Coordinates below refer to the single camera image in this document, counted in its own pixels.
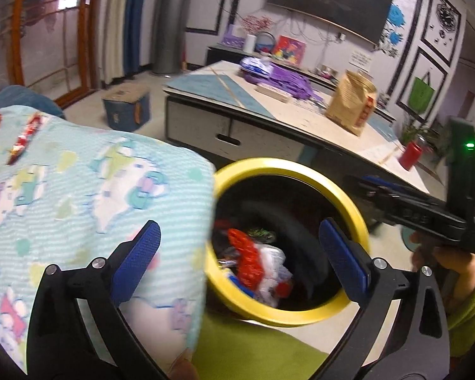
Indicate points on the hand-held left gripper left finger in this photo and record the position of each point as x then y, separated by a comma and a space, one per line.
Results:
136, 261

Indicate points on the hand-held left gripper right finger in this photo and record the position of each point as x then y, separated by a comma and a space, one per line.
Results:
344, 261

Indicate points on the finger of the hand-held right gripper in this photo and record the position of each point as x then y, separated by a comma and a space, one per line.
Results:
374, 190

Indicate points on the white and orange plastic bag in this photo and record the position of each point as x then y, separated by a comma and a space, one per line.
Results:
275, 269

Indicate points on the red mesh wrapper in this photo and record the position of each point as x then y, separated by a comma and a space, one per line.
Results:
245, 253

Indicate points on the yellow trash bin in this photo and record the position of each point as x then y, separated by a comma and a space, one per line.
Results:
261, 166

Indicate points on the person's right hand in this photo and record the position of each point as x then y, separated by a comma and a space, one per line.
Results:
455, 265

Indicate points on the person's left hand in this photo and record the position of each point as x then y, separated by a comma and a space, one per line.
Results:
184, 366

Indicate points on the red can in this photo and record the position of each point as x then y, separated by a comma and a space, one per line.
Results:
411, 156

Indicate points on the green potted plant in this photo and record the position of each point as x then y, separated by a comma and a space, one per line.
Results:
419, 130

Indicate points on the dark green wrapper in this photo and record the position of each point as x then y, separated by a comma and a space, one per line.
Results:
261, 234

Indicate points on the brown paper bag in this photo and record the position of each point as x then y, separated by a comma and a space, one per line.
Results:
350, 103

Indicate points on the cartoon cat printed bedsheet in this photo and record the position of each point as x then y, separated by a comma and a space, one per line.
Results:
75, 190

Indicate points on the white coffee table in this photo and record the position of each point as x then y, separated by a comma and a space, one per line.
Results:
301, 120

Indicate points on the green tote bag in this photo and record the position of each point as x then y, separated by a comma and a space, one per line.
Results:
421, 97

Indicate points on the purple plastic bag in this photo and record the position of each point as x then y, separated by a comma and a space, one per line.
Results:
293, 83

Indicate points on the white power strip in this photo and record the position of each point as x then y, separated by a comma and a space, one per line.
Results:
275, 92

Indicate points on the blue storage box stool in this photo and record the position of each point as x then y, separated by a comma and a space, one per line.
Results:
124, 107

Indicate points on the colourful picture box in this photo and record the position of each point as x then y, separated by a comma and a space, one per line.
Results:
289, 49

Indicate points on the small red candy wrapper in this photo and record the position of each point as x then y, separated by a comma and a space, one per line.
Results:
23, 138

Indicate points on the blue and white printed bag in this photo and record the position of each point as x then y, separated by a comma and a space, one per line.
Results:
255, 67

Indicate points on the white cup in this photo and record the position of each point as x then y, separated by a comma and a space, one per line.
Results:
250, 43

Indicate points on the red floral table ornament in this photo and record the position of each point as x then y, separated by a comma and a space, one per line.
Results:
257, 25

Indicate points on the purple box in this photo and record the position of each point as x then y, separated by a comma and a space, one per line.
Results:
233, 38

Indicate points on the beige curtain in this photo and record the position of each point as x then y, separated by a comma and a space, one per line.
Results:
116, 23

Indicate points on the dark blue curtain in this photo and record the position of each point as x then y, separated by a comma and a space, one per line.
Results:
136, 19

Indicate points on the silver standing air conditioner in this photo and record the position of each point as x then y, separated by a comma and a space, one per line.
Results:
174, 19

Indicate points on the wooden framed glass door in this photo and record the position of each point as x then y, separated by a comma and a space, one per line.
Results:
43, 27

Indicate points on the white paper wall note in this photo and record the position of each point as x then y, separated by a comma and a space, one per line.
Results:
361, 59

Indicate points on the black wall clock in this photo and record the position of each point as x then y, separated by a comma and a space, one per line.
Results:
447, 16

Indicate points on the wall mounted television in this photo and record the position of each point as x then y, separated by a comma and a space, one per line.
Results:
328, 0

